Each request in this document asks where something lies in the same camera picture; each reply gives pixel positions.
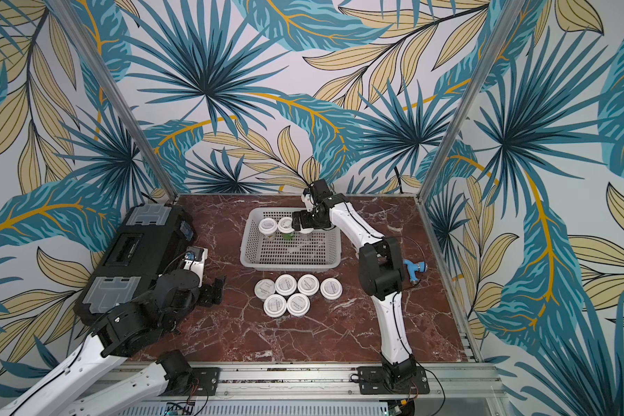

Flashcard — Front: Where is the white lidded yogurt cup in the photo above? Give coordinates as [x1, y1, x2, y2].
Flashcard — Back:
[277, 217, 295, 240]
[287, 293, 311, 317]
[258, 218, 278, 239]
[297, 274, 320, 297]
[275, 274, 297, 296]
[320, 277, 343, 301]
[299, 227, 315, 236]

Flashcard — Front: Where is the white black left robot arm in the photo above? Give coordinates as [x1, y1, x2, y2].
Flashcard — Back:
[0, 270, 225, 415]

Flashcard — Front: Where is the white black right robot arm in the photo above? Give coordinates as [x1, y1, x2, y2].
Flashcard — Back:
[292, 189, 417, 388]

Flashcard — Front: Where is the white plastic perforated basket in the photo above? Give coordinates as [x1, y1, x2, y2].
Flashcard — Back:
[240, 207, 341, 273]

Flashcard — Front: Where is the foil topped yogurt cup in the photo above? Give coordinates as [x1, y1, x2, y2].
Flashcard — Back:
[254, 278, 277, 301]

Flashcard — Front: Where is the black plastic toolbox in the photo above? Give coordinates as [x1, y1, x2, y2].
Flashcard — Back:
[74, 204, 197, 326]

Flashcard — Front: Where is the blue plastic faucet toy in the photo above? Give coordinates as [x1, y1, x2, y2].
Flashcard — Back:
[403, 259, 427, 286]

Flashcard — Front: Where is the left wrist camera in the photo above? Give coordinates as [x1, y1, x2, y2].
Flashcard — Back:
[182, 246, 208, 287]

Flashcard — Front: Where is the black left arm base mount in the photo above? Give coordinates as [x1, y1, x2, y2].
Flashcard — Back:
[157, 367, 221, 397]

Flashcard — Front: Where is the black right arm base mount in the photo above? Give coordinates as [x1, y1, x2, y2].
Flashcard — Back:
[349, 366, 430, 397]

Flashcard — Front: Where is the left aluminium frame post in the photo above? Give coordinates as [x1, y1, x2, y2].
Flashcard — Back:
[50, 0, 178, 201]

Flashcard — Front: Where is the aluminium frame post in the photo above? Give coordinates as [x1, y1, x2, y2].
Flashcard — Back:
[417, 0, 525, 206]
[50, 0, 178, 201]

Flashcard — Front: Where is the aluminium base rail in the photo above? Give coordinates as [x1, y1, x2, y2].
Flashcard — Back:
[86, 362, 513, 415]

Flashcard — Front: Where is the right aluminium frame post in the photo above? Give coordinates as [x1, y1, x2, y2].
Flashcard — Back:
[417, 0, 525, 206]

